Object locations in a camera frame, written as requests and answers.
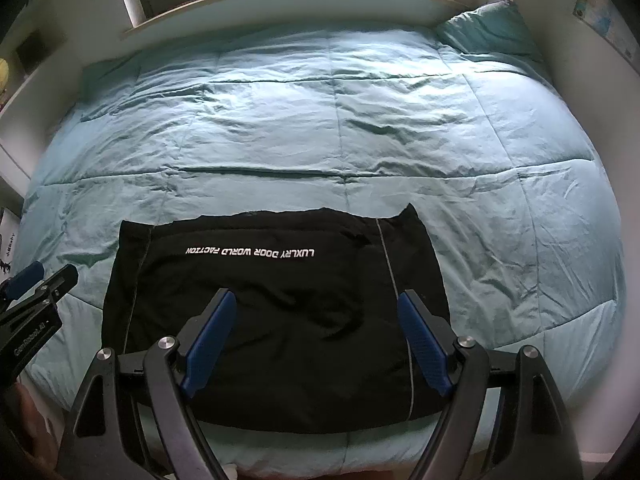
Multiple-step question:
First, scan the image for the colourful wall map poster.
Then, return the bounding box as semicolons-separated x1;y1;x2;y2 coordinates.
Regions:
572;0;640;61

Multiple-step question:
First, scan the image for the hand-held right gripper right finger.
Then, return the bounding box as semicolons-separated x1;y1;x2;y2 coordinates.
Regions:
396;289;583;480

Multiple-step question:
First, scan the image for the white poster with black figures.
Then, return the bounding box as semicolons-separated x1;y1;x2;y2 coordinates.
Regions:
0;205;25;281

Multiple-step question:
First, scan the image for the person's left forearm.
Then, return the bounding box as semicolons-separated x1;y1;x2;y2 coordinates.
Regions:
0;382;56;480

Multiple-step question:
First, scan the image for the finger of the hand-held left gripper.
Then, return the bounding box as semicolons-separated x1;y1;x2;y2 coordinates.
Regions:
0;260;46;301
20;264;80;311

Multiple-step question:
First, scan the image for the teal pillow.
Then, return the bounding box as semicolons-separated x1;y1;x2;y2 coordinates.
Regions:
436;0;543;63

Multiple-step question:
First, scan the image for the white wall shelf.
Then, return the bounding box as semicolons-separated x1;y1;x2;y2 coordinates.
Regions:
0;10;83;116

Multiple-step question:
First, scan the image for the light blue comforter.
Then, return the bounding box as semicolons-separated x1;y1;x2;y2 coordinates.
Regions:
22;25;628;476

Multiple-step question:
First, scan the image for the white window ledge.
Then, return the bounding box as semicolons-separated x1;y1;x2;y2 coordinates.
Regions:
120;0;483;38

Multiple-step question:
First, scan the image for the black jacket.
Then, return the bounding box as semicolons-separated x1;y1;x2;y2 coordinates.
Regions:
100;203;453;433

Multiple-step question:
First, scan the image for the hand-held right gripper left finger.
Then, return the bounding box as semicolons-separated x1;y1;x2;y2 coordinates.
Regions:
57;287;241;480

